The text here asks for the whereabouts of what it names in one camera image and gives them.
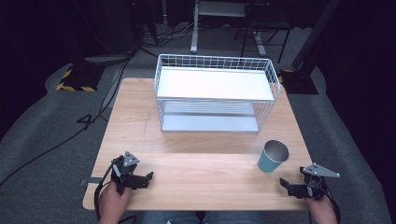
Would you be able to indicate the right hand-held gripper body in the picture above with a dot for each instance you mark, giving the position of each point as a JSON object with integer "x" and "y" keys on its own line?
{"x": 314, "y": 183}

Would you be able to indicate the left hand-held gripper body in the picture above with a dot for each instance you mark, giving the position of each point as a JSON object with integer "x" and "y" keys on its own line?
{"x": 122, "y": 174}

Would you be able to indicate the person's right hand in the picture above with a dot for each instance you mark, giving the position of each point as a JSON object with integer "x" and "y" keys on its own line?
{"x": 322, "y": 211}

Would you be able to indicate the person's left hand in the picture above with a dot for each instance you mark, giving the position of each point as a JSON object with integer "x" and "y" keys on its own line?
{"x": 112, "y": 202}

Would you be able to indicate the teal cup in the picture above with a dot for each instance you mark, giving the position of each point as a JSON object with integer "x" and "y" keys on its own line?
{"x": 272, "y": 157}

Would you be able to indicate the person's legs in jeans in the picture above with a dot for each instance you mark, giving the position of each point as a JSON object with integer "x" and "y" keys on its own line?
{"x": 218, "y": 217}

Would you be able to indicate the grey flat stand base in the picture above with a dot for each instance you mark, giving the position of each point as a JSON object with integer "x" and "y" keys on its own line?
{"x": 106, "y": 59}

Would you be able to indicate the black slanted pole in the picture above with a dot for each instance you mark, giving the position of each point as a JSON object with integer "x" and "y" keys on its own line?
{"x": 314, "y": 34}

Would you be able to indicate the dark cabinet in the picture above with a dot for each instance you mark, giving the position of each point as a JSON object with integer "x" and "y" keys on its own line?
{"x": 106, "y": 25}

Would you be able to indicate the grey table edge bracket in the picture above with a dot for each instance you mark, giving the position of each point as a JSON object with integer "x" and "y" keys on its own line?
{"x": 90, "y": 180}

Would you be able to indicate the black yellow striped base plate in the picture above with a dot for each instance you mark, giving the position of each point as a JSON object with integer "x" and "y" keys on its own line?
{"x": 79, "y": 79}
{"x": 300, "y": 82}

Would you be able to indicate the white desk frame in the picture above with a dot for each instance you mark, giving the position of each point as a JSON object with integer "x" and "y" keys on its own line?
{"x": 196, "y": 34}

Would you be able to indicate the black metal chair frame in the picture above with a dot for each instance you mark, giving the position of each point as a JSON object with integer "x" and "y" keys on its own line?
{"x": 264, "y": 25}

